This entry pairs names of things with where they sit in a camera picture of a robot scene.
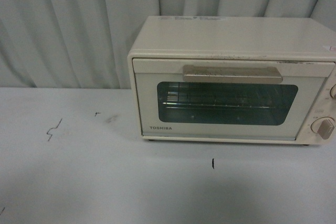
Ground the cream Toshiba toaster oven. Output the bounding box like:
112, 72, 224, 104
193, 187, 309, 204
128, 16, 335, 139

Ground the pale grey curtain backdrop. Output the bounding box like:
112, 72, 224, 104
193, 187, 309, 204
1, 0, 335, 89

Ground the lower cream control knob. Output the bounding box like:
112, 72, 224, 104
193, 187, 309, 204
311, 116, 335, 140

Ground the metal wire oven rack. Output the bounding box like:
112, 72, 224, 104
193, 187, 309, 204
157, 82, 274, 109

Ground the cream control knob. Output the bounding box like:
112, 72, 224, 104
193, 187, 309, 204
330, 85, 336, 99
311, 116, 335, 140

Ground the oven door with glass window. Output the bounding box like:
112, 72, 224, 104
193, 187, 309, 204
132, 59, 335, 145

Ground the upper cream control knob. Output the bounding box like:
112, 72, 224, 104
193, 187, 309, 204
330, 85, 336, 99

